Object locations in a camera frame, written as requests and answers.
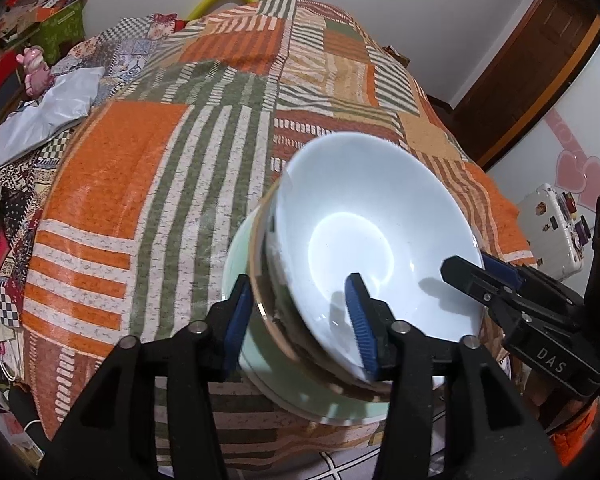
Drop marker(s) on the green storage box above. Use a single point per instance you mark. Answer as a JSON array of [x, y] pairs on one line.
[[65, 30]]

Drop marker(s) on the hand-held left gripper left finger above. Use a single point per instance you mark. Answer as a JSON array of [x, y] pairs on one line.
[[237, 320]]

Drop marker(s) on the checkered patchwork quilt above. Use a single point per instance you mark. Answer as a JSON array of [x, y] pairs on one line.
[[125, 50]]

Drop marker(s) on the pile of printed paper bags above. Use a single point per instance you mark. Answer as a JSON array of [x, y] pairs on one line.
[[25, 2]]

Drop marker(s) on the brown wooden door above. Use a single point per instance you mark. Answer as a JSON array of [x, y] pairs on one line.
[[530, 75]]

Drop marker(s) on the white cloth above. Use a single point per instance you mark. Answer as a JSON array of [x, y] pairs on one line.
[[55, 105]]

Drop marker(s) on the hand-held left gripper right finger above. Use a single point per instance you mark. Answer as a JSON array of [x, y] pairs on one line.
[[360, 325]]

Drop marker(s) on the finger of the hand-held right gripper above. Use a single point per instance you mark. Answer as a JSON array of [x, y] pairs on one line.
[[500, 267], [465, 275]]

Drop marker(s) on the white wardrobe with pink hearts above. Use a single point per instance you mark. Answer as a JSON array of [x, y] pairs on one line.
[[530, 175]]

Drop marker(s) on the white spotted bowl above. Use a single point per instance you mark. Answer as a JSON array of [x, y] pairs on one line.
[[355, 200]]

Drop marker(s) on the pink rabbit toy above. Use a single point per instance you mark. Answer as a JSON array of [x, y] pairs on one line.
[[36, 72]]

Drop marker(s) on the orange striped patchwork blanket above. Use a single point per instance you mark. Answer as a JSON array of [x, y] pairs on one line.
[[130, 160]]

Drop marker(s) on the green bowl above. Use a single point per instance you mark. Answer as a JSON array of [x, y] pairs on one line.
[[280, 385]]

